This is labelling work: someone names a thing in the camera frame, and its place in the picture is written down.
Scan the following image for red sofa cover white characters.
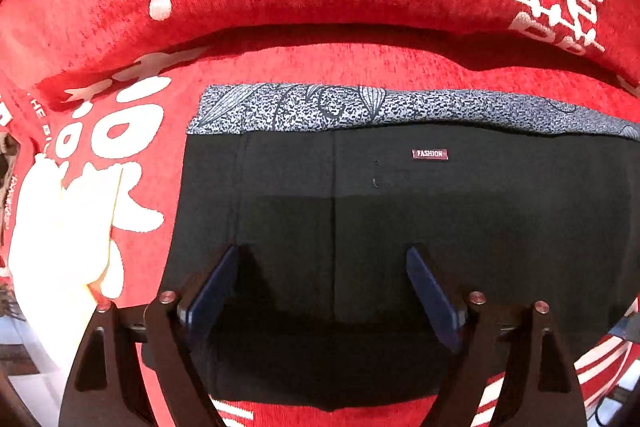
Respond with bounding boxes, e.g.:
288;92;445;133
1;0;639;426

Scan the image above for black pants with grey waistband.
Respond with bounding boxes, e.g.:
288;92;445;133
162;83;639;411

